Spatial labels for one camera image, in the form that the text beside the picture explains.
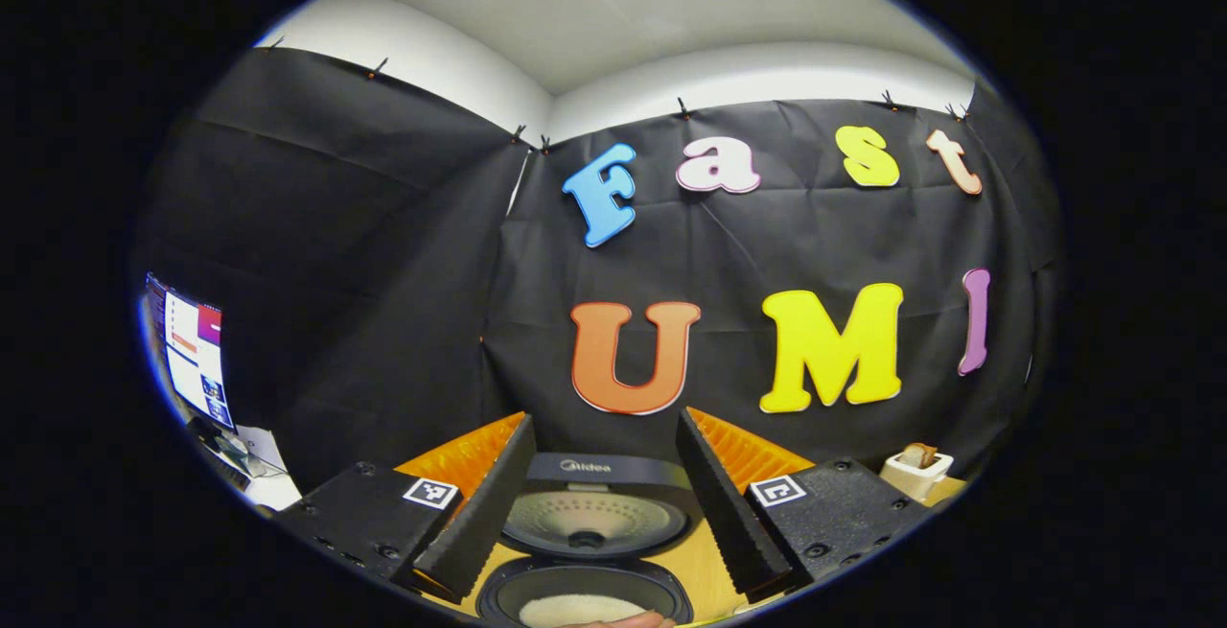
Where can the white side table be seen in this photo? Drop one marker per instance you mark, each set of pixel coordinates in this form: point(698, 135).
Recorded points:
point(273, 489)

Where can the computer monitor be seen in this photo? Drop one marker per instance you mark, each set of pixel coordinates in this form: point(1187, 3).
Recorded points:
point(196, 360)

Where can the white rice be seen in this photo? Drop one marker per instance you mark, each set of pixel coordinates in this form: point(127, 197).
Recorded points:
point(575, 609)

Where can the black rice cooker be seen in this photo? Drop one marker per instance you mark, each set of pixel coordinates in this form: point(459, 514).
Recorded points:
point(623, 475)

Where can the bread slice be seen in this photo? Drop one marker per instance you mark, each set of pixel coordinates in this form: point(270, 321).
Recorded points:
point(918, 455)

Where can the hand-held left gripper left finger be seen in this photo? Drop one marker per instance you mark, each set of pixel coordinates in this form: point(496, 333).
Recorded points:
point(489, 508)

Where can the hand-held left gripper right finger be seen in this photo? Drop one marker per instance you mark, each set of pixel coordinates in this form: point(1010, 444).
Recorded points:
point(729, 513)

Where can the white toaster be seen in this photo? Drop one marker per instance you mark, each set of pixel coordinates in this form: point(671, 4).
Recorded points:
point(911, 481)

